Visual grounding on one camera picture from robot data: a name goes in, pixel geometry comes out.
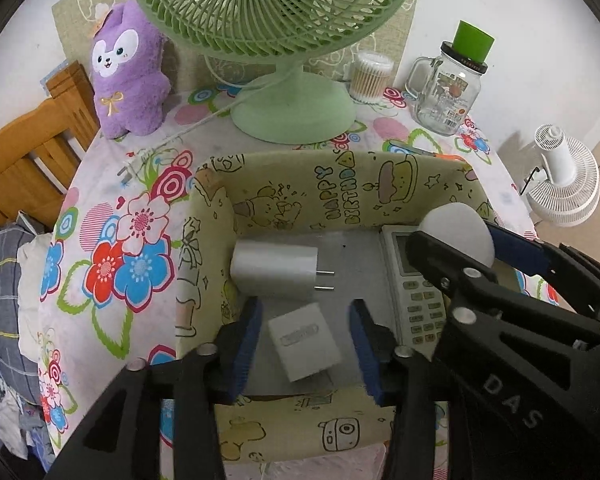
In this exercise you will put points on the white remote control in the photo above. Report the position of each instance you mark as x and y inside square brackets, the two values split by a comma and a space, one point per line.
[415, 305]

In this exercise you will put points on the floral tablecloth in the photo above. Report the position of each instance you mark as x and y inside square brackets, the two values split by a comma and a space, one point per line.
[130, 220]

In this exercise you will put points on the green desk fan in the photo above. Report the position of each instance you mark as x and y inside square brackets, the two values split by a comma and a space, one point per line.
[290, 115]

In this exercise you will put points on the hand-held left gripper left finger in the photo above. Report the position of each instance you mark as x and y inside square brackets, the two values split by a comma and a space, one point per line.
[245, 350]

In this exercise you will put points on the purple plush toy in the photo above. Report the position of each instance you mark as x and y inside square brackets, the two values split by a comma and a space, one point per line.
[130, 95]

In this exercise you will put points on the grey plaid blanket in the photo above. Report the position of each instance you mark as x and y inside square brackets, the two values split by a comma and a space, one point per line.
[0, 285]

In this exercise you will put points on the small white charger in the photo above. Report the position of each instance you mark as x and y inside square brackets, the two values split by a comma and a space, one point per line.
[305, 350]

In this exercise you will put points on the cotton swab jar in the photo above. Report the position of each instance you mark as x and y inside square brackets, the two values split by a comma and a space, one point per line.
[370, 77]

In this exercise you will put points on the glass jar with green lid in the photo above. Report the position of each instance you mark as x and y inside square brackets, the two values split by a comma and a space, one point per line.
[445, 105]

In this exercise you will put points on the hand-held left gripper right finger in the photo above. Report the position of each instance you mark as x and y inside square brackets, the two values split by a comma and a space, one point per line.
[367, 355]

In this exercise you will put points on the white pillow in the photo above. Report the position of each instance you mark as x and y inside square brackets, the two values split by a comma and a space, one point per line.
[30, 280]

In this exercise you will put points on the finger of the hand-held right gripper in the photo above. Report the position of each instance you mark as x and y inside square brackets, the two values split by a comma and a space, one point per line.
[520, 252]
[505, 360]

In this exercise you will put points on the yellow printed fabric storage box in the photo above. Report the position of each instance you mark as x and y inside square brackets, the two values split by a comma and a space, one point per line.
[290, 195]

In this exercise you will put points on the large white charger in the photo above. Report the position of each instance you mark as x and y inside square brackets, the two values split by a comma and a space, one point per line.
[270, 270]

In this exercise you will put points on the patterned cloth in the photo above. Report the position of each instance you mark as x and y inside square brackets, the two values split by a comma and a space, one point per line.
[5, 410]

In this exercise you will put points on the white standing fan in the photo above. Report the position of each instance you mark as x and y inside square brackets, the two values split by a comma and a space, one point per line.
[565, 185]

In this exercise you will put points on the white round disc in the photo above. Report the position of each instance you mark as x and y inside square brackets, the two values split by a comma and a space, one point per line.
[460, 232]

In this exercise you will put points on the orange scissors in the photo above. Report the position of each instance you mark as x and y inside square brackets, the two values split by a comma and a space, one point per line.
[415, 150]

